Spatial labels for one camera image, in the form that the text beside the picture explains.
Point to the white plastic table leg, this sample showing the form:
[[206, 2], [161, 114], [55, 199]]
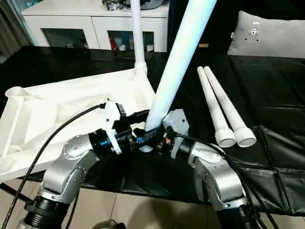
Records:
[[209, 95], [137, 35], [178, 59], [224, 100]]

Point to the white plastic table top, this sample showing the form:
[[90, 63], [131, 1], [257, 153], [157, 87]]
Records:
[[59, 95]]

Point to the red item behind glass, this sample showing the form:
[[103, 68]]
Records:
[[112, 41]]

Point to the small brown label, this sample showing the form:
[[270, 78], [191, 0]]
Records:
[[203, 45]]

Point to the black mat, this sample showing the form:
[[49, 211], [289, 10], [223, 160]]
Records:
[[262, 83]]

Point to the white cabinet with glass doors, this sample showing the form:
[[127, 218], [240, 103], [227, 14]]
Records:
[[59, 21]]

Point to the black metal furniture leg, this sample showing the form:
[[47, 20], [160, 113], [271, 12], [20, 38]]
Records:
[[14, 193]]

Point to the grey cushion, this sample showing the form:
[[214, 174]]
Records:
[[269, 35]]

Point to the beige curtain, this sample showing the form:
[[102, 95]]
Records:
[[12, 26]]

